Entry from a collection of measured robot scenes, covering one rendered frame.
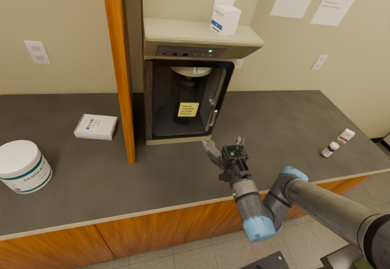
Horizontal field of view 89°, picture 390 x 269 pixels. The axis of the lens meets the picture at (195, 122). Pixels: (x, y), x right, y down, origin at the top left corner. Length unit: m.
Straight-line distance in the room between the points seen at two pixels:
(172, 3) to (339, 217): 0.61
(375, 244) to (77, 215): 0.79
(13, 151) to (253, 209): 0.78
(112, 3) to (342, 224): 0.62
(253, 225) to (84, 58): 1.04
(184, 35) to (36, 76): 0.94
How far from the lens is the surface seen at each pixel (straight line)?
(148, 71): 0.67
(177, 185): 0.86
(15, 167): 0.84
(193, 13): 0.63
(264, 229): 0.59
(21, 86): 1.38
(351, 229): 0.48
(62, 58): 1.21
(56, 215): 0.88
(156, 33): 0.52
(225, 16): 0.56
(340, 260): 1.03
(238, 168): 0.65
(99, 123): 1.03
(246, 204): 0.60
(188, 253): 1.76
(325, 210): 0.52
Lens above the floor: 1.71
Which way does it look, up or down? 45 degrees down
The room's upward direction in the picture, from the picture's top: 13 degrees clockwise
